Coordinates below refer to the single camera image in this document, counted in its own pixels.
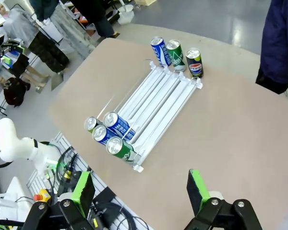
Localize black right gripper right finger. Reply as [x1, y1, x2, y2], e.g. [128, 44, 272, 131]
[184, 169, 264, 230]

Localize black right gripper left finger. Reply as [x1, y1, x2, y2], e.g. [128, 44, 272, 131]
[21, 171, 96, 230]

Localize person in navy hoodie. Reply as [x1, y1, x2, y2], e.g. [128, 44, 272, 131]
[255, 0, 288, 96]

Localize person in black trousers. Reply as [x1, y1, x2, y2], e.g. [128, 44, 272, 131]
[71, 0, 115, 38]

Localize person in teal top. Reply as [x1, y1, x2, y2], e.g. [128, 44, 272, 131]
[29, 0, 60, 22]

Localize yellow emergency stop button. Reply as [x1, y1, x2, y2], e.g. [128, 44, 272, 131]
[33, 188, 51, 204]

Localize grey slotted mounting plate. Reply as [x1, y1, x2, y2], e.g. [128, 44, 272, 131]
[26, 131, 125, 230]

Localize green Chilsung cider can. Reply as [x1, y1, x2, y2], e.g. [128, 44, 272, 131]
[166, 39, 187, 72]
[105, 136, 138, 163]

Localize blue Pocari Sweat can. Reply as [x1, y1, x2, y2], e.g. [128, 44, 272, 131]
[103, 111, 137, 142]
[150, 36, 172, 69]
[92, 124, 125, 146]

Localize black Pepsi can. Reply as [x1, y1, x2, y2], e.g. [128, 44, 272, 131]
[84, 116, 98, 134]
[184, 47, 204, 79]

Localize white plastic cover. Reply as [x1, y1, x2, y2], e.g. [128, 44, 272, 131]
[0, 176, 33, 222]

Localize white can dispenser rack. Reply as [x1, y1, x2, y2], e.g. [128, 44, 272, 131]
[85, 61, 204, 173]

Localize small mannequin in dark clothes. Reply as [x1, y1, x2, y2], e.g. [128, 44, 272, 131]
[0, 76, 31, 108]

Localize silver grey cloth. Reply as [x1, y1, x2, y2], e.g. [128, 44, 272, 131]
[42, 3, 98, 53]

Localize background gripper with green parts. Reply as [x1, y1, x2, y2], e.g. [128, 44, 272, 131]
[0, 39, 24, 63]

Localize mannequin in grey hoodie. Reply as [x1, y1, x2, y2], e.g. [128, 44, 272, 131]
[0, 0, 70, 74]

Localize coiled black cable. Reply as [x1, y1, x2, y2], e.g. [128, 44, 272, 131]
[93, 202, 149, 230]

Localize metal mannequin base plate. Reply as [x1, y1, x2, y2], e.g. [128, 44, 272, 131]
[50, 71, 65, 92]

